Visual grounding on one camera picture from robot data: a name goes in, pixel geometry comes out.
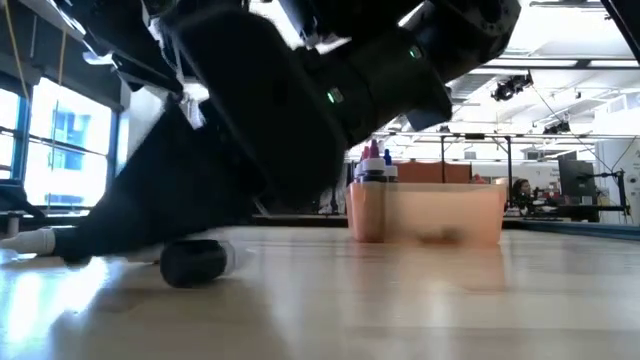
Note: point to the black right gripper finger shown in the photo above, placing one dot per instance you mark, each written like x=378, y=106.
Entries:
x=165, y=200

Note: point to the small black green-labelled dropper bottle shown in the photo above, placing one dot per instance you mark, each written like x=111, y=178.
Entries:
x=192, y=262

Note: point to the tall pink-tipped coloring bottle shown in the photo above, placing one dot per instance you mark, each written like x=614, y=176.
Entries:
x=358, y=172

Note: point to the tall purple-tipped coloring bottle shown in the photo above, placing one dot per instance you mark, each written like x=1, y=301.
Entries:
x=374, y=167

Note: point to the small dark dropper bottle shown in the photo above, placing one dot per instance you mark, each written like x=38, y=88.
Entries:
x=30, y=241

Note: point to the tall blue-tipped coloring bottle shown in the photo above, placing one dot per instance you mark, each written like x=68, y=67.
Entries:
x=390, y=170

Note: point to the orange translucent plastic bin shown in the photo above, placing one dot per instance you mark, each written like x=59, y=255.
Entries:
x=450, y=210

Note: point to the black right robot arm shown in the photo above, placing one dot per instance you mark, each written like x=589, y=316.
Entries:
x=475, y=25

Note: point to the large window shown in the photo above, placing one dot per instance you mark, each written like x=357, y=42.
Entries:
x=70, y=150

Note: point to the black office chair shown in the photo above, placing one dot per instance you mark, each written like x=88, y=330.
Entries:
x=15, y=197

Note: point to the orange partition panel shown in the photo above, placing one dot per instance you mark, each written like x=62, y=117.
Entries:
x=435, y=172

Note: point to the black ceiling spotlight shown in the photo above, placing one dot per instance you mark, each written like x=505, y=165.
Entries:
x=557, y=127
x=512, y=86

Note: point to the person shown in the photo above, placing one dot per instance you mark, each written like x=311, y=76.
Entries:
x=521, y=192

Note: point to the ceiling light strip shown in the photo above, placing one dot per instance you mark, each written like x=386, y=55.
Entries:
x=540, y=63

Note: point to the black monitor on stand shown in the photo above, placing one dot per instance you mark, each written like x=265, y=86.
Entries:
x=575, y=180

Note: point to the black aluminium table frame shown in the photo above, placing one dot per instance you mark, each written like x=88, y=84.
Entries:
x=300, y=220

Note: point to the black metal rig frame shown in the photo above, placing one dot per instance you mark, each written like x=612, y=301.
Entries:
x=509, y=160

